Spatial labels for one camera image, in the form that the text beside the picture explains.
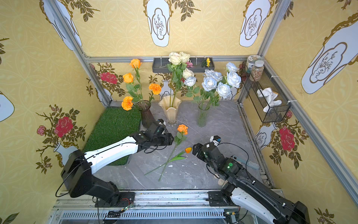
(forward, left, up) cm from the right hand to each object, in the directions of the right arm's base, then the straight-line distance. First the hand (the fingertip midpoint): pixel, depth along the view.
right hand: (199, 147), depth 79 cm
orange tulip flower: (+3, +6, -11) cm, 13 cm away
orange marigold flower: (+26, +26, +20) cm, 42 cm away
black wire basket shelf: (+52, -41, 0) cm, 66 cm away
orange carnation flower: (+14, +40, +20) cm, 47 cm away
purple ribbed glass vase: (+21, +35, -3) cm, 40 cm away
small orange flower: (+13, +12, -10) cm, 20 cm away
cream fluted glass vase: (+31, +19, +3) cm, 36 cm away
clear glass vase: (+25, -4, +1) cm, 26 cm away
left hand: (+6, +20, -1) cm, 21 cm away
